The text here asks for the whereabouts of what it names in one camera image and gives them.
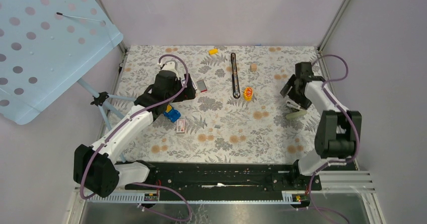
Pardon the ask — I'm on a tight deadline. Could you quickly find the white beige stapler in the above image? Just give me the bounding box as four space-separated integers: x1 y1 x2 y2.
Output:
286 102 307 120

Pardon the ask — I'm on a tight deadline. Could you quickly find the grey red small box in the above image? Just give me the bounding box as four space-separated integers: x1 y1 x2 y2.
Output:
196 80 207 93

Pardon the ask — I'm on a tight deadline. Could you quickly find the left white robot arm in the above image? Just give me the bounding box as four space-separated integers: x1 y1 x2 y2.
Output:
73 54 195 199

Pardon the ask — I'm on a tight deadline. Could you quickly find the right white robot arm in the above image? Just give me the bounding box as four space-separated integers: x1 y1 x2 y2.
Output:
280 62 362 190

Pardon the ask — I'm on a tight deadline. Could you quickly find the blue yellow toy car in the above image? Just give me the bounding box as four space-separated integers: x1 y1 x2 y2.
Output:
163 105 181 123

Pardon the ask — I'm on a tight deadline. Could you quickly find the yellow butterfly toy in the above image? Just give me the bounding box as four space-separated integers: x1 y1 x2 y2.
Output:
243 87 253 101

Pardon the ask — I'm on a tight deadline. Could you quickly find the tan small cube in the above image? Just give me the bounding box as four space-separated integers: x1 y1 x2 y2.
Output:
250 63 257 72

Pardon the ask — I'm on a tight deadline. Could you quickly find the yellow small block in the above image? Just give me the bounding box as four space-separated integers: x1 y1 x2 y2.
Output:
208 48 218 55

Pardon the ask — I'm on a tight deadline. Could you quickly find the floral table mat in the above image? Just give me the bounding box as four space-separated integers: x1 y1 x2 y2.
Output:
118 46 320 164

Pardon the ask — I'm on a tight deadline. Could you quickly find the blue perforated stand panel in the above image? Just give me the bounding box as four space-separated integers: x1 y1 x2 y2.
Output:
1 0 123 125

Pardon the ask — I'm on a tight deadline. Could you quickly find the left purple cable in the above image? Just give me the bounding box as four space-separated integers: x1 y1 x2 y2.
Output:
79 54 193 222

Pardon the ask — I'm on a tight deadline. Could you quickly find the purple cable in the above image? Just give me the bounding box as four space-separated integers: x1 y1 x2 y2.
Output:
295 54 361 224
79 54 193 222

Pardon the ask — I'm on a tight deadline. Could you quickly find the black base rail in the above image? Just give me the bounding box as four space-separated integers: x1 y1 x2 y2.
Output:
144 162 322 202

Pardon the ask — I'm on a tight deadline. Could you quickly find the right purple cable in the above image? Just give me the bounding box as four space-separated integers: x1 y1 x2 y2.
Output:
295 54 361 224

